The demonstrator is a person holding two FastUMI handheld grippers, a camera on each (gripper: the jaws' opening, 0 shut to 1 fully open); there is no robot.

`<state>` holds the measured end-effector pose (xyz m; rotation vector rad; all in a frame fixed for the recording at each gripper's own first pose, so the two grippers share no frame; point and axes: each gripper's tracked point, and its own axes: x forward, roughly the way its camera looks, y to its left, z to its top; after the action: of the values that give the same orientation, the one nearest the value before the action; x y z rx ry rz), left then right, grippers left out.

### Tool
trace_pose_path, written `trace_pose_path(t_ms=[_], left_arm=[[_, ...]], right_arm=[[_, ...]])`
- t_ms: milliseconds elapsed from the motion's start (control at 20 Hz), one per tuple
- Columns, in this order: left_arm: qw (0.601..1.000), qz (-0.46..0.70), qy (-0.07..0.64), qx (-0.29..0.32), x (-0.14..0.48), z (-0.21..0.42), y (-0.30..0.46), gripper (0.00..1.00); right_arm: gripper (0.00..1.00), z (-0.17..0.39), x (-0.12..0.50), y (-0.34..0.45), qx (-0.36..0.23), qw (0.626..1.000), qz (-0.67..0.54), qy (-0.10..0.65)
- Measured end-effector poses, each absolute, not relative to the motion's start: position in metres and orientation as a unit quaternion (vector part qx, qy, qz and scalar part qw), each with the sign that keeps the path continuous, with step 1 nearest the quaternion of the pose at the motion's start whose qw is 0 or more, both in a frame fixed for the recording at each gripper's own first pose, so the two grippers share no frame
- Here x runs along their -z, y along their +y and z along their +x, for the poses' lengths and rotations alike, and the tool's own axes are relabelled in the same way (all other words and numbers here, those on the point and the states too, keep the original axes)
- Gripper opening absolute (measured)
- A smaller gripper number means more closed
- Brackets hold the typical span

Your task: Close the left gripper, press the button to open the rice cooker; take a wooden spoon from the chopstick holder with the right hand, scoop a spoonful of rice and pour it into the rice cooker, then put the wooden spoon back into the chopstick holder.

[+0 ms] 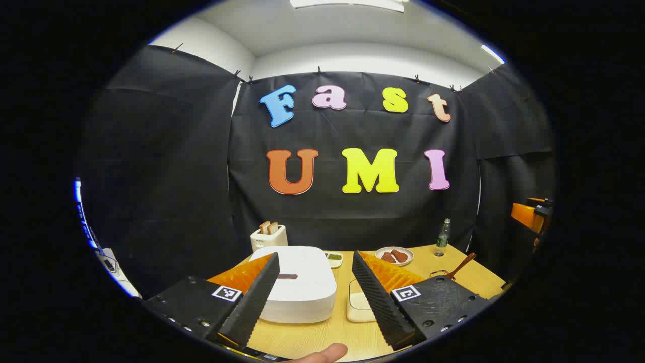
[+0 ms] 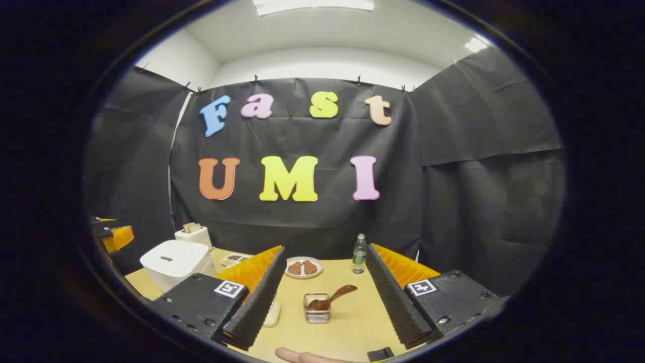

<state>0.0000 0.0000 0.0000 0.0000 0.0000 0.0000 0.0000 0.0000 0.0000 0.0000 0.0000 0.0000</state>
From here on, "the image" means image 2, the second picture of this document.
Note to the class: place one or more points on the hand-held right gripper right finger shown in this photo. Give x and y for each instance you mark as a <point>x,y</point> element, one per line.
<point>395,302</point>

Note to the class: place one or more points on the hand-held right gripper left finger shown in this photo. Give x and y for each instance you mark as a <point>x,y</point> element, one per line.
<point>254,302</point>

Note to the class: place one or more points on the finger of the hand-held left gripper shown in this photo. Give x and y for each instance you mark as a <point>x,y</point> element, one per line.
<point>102,224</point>
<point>120,238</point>

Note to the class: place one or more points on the white rice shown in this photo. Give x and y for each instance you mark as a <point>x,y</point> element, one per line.
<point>272,317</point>

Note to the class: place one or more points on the white rice cooker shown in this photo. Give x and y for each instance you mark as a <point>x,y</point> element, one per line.
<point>174,264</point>

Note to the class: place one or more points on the clear glass bowl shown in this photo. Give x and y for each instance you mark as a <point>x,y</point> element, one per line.
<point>274,305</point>

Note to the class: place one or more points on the white divided seasoning dish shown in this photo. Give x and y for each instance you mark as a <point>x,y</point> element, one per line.
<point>234,260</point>

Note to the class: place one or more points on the brown meat piece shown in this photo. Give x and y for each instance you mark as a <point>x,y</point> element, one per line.
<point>310,267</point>
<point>295,268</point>

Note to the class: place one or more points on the white round plate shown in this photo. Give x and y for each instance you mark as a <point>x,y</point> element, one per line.
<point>303,276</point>

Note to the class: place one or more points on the clear plastic water bottle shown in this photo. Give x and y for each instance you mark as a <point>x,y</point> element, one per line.
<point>359,257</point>

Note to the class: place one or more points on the toast slice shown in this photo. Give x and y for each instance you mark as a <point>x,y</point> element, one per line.
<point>196,227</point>
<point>187,228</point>

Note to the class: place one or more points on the white toaster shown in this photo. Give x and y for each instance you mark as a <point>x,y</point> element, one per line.
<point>194,238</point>

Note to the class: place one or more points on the black backdrop cloth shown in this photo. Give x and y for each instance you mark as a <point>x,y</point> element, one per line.
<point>327,227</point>

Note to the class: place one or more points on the small ceiling light panel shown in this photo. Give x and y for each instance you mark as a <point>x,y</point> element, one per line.
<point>476,44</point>

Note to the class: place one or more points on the long ceiling light panel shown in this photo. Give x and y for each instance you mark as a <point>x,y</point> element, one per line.
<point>312,6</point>

